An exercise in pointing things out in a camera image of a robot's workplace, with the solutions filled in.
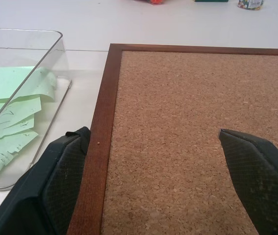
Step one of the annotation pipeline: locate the colourful printed round container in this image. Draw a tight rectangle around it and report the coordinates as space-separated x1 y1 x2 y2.
236 0 264 11

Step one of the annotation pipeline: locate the cork board with wooden frame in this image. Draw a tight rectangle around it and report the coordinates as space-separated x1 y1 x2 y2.
67 43 278 235

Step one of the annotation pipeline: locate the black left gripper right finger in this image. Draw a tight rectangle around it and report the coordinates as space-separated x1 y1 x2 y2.
218 128 278 235

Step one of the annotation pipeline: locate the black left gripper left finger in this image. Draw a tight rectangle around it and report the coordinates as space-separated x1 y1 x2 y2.
0 126 92 235

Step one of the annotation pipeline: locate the clear plastic tray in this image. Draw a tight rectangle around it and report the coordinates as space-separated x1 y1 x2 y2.
0 27 73 192

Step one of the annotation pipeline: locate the light green paper note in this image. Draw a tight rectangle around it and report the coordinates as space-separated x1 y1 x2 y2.
0 114 35 144
0 96 42 131
0 131 39 174
0 67 57 104

